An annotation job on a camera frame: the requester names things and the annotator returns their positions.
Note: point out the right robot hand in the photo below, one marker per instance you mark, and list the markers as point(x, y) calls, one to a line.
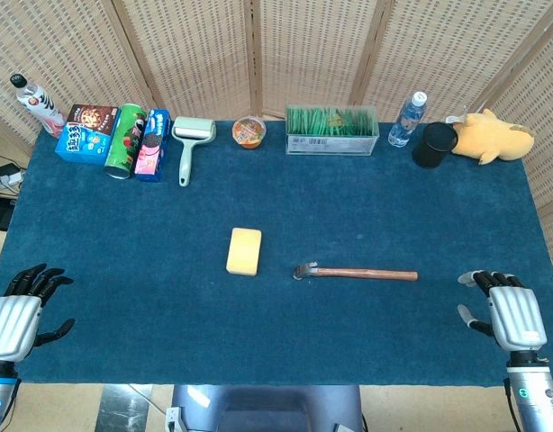
point(515, 315)

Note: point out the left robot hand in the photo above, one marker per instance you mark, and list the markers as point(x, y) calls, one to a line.
point(13, 320)

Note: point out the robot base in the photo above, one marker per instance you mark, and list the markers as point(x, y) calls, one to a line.
point(265, 407)

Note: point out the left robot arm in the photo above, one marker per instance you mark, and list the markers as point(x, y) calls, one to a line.
point(1, 396)

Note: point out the yellow sponge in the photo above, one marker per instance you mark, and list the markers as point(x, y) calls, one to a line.
point(244, 251)

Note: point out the power strip with plugs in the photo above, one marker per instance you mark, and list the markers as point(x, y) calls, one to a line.
point(4, 177)

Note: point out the yellow plush toy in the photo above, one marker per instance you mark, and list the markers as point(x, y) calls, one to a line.
point(492, 139)

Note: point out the black cup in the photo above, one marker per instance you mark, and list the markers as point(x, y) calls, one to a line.
point(434, 146)

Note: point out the blue cookie box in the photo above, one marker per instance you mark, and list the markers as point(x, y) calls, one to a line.
point(85, 135)

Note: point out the green chips can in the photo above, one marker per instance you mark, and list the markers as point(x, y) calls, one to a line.
point(125, 141)

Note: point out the white drink bottle black cap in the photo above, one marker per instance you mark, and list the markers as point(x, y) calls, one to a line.
point(38, 105)

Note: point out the clear water bottle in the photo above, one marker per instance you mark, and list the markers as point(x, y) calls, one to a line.
point(407, 121)

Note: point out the blue pink oreo box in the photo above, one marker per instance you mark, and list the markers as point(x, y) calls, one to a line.
point(152, 146)

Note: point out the blue table mat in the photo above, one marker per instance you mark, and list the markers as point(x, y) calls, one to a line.
point(276, 279)

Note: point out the green lint roller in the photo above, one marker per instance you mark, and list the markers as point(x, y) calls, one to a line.
point(188, 144)

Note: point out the clear box green packets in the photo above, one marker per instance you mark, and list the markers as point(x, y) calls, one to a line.
point(330, 132)

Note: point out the orange jelly cup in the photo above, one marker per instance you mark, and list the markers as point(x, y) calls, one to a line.
point(248, 132)

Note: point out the woven folding screen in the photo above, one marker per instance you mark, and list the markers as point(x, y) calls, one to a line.
point(276, 54)

